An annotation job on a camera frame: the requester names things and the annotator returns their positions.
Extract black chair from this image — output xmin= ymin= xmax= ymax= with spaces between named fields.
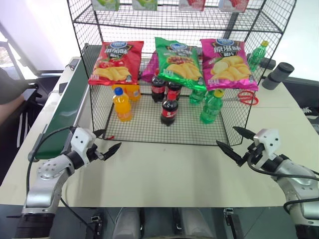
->
xmin=21 ymin=75 xmax=61 ymax=120

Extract grey rounded shape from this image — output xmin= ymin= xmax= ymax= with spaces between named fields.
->
xmin=109 ymin=207 xmax=143 ymax=239
xmin=178 ymin=207 xmax=218 ymax=239

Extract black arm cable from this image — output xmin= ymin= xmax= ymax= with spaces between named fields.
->
xmin=247 ymin=154 xmax=319 ymax=215
xmin=25 ymin=125 xmax=103 ymax=239

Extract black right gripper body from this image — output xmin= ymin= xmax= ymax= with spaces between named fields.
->
xmin=240 ymin=142 xmax=265 ymax=167

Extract red drink carton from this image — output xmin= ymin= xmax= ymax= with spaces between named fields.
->
xmin=218 ymin=0 xmax=250 ymax=12
xmin=178 ymin=0 xmax=206 ymax=12

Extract green conveyor belt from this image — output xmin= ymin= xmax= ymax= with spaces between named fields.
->
xmin=33 ymin=43 xmax=106 ymax=160

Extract magenta potato chips bag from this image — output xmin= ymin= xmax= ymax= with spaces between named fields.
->
xmin=142 ymin=52 xmax=160 ymax=82
xmin=199 ymin=37 xmax=260 ymax=92

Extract green potato chips bag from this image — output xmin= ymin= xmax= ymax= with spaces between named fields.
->
xmin=154 ymin=36 xmax=208 ymax=92

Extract green drink carton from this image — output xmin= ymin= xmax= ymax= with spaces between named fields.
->
xmin=90 ymin=0 xmax=121 ymax=11
xmin=131 ymin=0 xmax=159 ymax=11

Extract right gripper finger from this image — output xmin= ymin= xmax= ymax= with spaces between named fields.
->
xmin=232 ymin=126 xmax=257 ymax=140
xmin=215 ymin=139 xmax=244 ymax=167

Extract red potato chips bag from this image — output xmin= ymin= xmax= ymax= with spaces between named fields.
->
xmin=88 ymin=40 xmax=145 ymax=87

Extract black bag white print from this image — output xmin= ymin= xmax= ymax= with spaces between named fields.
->
xmin=300 ymin=106 xmax=319 ymax=136

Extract cola bottle red label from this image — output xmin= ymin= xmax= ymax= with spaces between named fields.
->
xmin=159 ymin=91 xmax=179 ymax=127
xmin=151 ymin=70 xmax=167 ymax=104
xmin=166 ymin=80 xmax=183 ymax=102

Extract grey device with cable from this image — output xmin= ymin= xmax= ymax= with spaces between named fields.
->
xmin=65 ymin=56 xmax=82 ymax=72

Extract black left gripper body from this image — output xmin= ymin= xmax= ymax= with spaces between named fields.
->
xmin=86 ymin=143 xmax=105 ymax=161

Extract black wire mesh rack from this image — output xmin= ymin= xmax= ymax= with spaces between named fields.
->
xmin=66 ymin=0 xmax=298 ymax=146

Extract black table clamp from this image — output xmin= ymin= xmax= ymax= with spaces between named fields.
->
xmin=223 ymin=208 xmax=246 ymax=239
xmin=90 ymin=213 xmax=103 ymax=239

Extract red handled scissors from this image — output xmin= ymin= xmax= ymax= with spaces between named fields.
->
xmin=221 ymin=90 xmax=260 ymax=107

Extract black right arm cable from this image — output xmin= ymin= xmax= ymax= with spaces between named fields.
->
xmin=247 ymin=154 xmax=319 ymax=215

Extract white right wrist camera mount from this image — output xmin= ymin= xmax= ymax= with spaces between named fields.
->
xmin=252 ymin=128 xmax=280 ymax=160

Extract green soda bottle yellow cap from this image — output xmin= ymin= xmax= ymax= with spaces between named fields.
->
xmin=199 ymin=90 xmax=224 ymax=125
xmin=247 ymin=40 xmax=270 ymax=73
xmin=188 ymin=87 xmax=208 ymax=106

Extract person's grey shirt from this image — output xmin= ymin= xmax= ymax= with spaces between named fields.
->
xmin=0 ymin=66 xmax=28 ymax=106

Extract small black device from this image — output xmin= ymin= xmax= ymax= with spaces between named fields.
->
xmin=259 ymin=58 xmax=277 ymax=71

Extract black white striped trousers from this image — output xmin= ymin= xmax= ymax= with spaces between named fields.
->
xmin=13 ymin=108 xmax=34 ymax=151

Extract orange soda bottle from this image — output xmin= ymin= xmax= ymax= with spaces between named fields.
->
xmin=112 ymin=87 xmax=132 ymax=123
xmin=111 ymin=84 xmax=142 ymax=103

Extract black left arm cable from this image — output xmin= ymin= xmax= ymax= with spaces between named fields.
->
xmin=25 ymin=125 xmax=103 ymax=239

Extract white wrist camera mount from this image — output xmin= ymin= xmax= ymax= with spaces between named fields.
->
xmin=70 ymin=127 xmax=97 ymax=167
xmin=252 ymin=128 xmax=280 ymax=160

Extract large black case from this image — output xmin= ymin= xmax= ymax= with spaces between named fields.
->
xmin=283 ymin=75 xmax=319 ymax=111

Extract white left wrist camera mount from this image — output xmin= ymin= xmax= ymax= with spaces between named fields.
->
xmin=70 ymin=127 xmax=97 ymax=167

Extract grey black cylinder device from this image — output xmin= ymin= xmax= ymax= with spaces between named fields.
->
xmin=261 ymin=62 xmax=296 ymax=91

